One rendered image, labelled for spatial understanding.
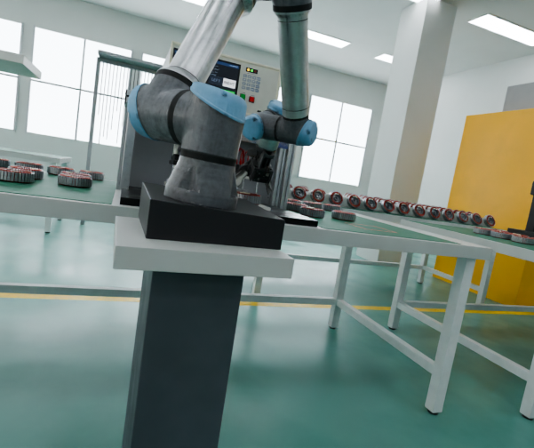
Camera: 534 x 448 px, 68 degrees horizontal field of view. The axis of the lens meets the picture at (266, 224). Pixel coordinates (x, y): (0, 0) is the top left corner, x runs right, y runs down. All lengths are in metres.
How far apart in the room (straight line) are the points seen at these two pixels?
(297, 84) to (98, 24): 7.15
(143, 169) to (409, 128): 4.15
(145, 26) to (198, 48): 7.19
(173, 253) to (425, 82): 5.05
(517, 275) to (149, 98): 4.11
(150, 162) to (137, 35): 6.50
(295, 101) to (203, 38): 0.30
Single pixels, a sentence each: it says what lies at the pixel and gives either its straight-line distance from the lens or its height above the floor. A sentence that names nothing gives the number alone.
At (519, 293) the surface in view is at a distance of 4.58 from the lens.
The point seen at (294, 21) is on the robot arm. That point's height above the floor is 1.26.
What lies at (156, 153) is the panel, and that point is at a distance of 1.67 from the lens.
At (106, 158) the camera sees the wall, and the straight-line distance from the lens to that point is 7.82.
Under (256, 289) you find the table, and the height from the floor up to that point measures 0.09.
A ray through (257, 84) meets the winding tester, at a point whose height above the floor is 1.24.
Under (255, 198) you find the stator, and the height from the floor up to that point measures 0.81.
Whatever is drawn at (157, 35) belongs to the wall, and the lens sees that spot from 8.12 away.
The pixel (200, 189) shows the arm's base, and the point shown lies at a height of 0.85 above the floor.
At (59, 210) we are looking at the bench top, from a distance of 1.18.
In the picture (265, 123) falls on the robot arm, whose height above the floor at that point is 1.04.
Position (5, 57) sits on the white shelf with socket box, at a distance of 1.90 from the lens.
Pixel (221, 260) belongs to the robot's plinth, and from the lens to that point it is 0.70.
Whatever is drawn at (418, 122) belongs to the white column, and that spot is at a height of 1.85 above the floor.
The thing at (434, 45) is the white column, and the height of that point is 2.78.
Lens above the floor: 0.89
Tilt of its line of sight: 7 degrees down
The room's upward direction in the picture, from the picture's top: 9 degrees clockwise
